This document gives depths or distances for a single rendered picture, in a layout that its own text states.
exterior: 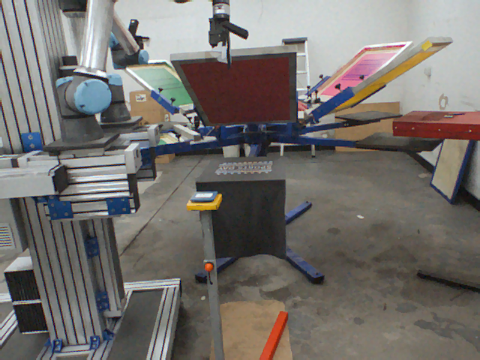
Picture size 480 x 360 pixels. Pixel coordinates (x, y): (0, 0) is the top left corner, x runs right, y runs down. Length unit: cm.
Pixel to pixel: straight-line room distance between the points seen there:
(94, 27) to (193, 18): 520
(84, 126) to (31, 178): 26
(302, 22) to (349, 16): 68
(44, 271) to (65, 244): 17
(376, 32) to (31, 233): 562
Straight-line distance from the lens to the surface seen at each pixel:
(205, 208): 164
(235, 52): 189
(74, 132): 158
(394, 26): 665
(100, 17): 150
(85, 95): 143
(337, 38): 650
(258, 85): 211
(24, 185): 157
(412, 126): 250
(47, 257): 204
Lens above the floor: 151
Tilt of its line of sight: 17 degrees down
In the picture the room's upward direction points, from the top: 4 degrees counter-clockwise
